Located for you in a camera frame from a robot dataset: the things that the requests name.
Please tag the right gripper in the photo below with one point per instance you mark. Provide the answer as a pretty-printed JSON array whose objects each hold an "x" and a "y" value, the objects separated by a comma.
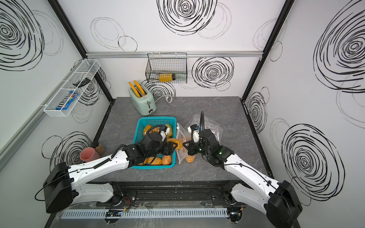
[{"x": 191, "y": 147}]

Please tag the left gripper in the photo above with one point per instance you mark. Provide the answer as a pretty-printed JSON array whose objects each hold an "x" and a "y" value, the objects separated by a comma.
[{"x": 170, "y": 150}]

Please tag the large potato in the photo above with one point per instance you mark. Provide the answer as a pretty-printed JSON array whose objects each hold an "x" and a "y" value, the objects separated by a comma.
[{"x": 190, "y": 158}]

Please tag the clear zipper bag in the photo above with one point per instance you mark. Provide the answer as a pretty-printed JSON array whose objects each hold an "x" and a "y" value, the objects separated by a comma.
[{"x": 183, "y": 135}]

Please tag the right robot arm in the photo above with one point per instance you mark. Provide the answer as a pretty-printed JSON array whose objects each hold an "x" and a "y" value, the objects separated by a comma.
[{"x": 277, "y": 200}]

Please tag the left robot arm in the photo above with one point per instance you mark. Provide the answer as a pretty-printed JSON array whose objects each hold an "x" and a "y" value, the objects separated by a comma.
[{"x": 67, "y": 185}]

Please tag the reddish potato lower middle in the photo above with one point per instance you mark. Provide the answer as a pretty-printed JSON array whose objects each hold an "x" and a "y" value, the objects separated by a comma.
[{"x": 178, "y": 142}]

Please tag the reddish potato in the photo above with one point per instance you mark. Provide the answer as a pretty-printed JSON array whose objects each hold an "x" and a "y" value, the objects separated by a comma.
[
  {"x": 178, "y": 142},
  {"x": 166, "y": 160}
]

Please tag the reddish potato lower right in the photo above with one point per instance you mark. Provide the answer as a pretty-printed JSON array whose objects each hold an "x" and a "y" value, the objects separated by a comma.
[{"x": 166, "y": 160}]

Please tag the greenish potato top right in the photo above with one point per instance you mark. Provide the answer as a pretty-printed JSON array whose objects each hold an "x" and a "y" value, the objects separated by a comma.
[{"x": 169, "y": 131}]

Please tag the teal plastic basket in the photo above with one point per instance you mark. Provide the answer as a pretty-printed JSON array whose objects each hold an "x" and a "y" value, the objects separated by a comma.
[{"x": 155, "y": 120}]

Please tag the mint green toaster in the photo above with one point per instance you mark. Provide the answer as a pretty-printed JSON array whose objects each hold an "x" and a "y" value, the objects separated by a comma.
[{"x": 145, "y": 105}]

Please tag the left toast slice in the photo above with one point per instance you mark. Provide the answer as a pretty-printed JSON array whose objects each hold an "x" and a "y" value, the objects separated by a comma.
[{"x": 134, "y": 90}]

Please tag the toast slice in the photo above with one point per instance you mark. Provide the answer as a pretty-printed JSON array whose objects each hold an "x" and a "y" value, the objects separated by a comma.
[
  {"x": 134, "y": 90},
  {"x": 143, "y": 93}
]

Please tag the brown jar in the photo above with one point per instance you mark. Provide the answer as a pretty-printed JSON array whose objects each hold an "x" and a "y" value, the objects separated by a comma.
[{"x": 98, "y": 148}]

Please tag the right toast slice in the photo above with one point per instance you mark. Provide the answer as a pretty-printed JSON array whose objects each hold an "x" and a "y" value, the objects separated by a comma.
[{"x": 143, "y": 93}]

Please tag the yellow bottle in basket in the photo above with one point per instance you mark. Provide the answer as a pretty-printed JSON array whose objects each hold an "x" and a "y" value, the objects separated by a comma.
[{"x": 166, "y": 77}]

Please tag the pink cup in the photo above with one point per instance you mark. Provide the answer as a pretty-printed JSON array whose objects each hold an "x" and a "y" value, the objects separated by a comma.
[{"x": 89, "y": 154}]

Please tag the black remote control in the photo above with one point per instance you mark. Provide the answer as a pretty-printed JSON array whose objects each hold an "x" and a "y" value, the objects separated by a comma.
[{"x": 82, "y": 83}]

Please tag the blue candy packet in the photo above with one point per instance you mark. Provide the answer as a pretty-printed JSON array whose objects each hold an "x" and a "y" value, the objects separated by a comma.
[{"x": 66, "y": 102}]

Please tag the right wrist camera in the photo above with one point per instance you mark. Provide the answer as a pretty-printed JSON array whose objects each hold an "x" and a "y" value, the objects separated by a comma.
[{"x": 195, "y": 133}]

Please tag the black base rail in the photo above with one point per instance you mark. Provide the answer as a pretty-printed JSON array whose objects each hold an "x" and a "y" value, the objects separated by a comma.
[{"x": 212, "y": 192}]

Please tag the black wire wall basket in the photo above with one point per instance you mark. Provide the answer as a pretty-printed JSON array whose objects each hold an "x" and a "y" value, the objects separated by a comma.
[{"x": 176, "y": 66}]

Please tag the white slotted cable duct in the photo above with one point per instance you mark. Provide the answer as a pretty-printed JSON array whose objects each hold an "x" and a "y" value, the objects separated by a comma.
[{"x": 145, "y": 213}]

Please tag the white wire wall shelf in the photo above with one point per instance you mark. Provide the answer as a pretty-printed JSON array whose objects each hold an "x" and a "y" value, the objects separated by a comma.
[{"x": 87, "y": 95}]

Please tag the aluminium wall rail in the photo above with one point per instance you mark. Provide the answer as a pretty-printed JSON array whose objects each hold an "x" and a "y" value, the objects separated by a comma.
[{"x": 174, "y": 54}]

